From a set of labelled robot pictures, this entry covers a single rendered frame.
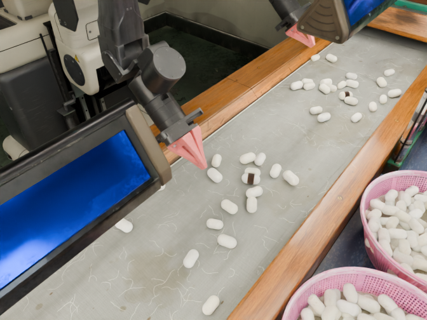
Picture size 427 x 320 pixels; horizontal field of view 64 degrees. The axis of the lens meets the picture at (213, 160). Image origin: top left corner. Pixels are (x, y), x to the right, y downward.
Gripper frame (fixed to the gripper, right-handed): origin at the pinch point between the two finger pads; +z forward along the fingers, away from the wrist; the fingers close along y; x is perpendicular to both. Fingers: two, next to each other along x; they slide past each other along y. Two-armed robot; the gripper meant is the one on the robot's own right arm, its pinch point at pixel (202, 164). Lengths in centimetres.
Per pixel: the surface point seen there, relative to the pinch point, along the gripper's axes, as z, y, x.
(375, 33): 2, 97, 6
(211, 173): 3.0, 3.6, 4.7
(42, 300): 2.0, -33.0, 8.9
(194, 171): 0.9, 3.1, 9.0
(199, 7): -85, 176, 146
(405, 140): 21.6, 36.6, -15.7
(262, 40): -32, 176, 111
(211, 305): 16.7, -17.2, -6.6
